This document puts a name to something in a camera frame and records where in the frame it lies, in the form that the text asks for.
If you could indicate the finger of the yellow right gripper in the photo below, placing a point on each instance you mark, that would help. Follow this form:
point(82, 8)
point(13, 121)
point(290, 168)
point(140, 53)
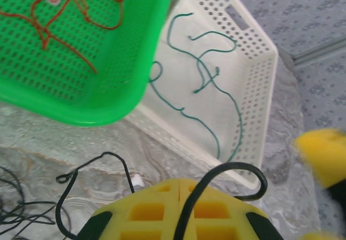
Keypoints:
point(324, 236)
point(321, 153)

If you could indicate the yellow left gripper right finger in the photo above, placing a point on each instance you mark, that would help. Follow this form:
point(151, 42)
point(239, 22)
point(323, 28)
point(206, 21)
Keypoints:
point(216, 213)

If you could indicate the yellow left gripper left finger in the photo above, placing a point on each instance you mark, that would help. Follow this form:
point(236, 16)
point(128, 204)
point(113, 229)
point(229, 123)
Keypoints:
point(146, 213)

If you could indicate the white plastic basket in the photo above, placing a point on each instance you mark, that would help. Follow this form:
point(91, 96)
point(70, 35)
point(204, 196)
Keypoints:
point(189, 132)

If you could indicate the green plastic basket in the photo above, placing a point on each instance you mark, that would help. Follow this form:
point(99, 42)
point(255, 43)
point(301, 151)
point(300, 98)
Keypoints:
point(81, 94)

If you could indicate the aluminium corner post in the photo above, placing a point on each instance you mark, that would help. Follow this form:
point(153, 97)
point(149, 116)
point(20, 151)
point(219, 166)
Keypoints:
point(321, 51)

